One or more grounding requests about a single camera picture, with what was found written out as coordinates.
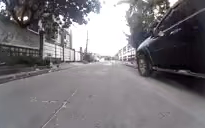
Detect utility pole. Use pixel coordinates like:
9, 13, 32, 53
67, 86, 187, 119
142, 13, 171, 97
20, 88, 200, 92
85, 30, 90, 56

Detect white building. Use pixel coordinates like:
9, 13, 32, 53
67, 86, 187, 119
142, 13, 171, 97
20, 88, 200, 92
116, 44, 138, 63

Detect grey concrete road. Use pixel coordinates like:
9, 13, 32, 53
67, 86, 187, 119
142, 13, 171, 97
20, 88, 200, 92
0, 60, 205, 128

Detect large tree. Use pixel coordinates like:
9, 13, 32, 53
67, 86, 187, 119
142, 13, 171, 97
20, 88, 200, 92
0, 0, 103, 38

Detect low bushes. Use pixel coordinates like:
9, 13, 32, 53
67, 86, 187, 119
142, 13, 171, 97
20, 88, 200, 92
5, 54, 63, 67

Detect dark car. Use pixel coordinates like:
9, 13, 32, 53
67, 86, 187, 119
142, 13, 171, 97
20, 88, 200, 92
135, 0, 205, 81

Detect grey pavement strip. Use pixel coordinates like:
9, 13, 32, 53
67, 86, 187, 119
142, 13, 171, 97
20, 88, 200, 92
0, 62, 82, 87

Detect grey wall with fence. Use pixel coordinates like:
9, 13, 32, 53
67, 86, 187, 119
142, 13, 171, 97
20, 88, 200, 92
0, 9, 83, 66

